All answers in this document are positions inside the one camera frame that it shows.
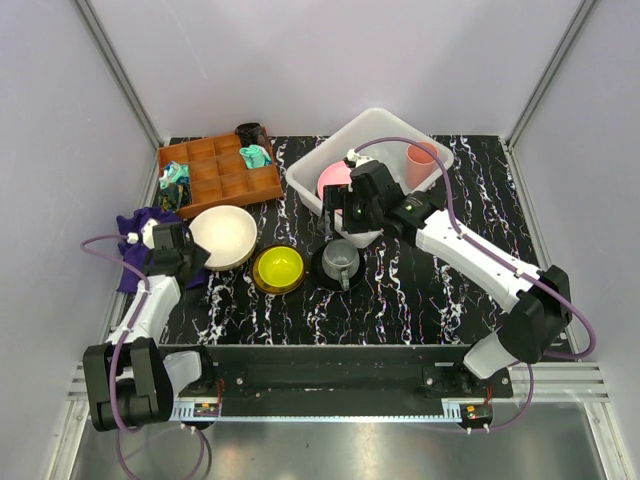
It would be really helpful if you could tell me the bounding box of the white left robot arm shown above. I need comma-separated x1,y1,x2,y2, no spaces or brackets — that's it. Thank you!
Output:
82,221,216,432

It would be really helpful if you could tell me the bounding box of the black saucer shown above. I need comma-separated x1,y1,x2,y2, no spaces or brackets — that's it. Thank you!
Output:
309,243,366,292

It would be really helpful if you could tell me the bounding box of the purple cloth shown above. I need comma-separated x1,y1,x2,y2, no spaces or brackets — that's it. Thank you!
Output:
115,207,206,294

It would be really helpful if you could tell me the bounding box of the cream white bowl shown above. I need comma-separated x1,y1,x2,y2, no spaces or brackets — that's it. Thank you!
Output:
189,205,258,271

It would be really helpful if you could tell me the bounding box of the dark green patterned cloth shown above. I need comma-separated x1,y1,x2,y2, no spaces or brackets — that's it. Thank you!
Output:
157,184,192,211

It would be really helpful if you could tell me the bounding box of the orange wooden divided tray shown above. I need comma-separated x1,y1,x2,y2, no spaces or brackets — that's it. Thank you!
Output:
157,133,283,219

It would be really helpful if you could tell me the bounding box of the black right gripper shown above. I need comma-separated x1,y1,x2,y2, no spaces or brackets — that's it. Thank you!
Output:
317,184,382,235

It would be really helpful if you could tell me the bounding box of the mint green rolled cloth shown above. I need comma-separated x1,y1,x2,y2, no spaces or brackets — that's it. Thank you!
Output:
239,144,272,170

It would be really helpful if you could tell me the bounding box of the pink plastic plate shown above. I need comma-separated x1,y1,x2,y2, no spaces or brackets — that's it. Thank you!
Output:
316,161,351,206

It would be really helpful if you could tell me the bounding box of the amber transparent plate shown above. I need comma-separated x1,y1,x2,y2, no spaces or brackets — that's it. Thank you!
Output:
251,245,306,295

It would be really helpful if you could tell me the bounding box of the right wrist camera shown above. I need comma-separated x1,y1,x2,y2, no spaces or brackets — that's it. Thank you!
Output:
343,149,373,170

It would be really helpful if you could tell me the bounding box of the yellow plastic bowl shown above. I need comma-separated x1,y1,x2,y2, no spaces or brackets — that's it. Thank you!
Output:
258,246,304,288

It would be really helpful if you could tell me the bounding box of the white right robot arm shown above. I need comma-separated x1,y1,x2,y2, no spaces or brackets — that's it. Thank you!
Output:
322,160,572,397

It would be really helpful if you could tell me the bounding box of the pink plastic cup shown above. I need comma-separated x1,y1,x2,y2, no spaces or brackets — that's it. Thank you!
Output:
406,142,438,189

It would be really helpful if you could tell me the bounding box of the teal white patterned cloth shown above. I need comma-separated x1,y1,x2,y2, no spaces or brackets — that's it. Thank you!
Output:
158,161,190,190

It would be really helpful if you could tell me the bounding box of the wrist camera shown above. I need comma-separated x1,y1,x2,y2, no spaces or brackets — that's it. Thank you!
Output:
126,219,159,249
343,149,373,170

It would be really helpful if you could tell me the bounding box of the dark brown cup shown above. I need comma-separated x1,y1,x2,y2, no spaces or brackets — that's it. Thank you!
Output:
234,122,269,148

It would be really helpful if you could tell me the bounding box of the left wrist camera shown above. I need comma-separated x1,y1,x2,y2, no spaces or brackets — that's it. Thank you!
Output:
126,219,159,249

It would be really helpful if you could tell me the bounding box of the translucent white plastic bin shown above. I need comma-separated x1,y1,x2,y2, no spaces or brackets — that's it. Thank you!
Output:
286,107,454,249

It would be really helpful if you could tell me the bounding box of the grey ceramic mug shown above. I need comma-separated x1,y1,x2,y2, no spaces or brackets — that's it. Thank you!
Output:
321,239,362,291

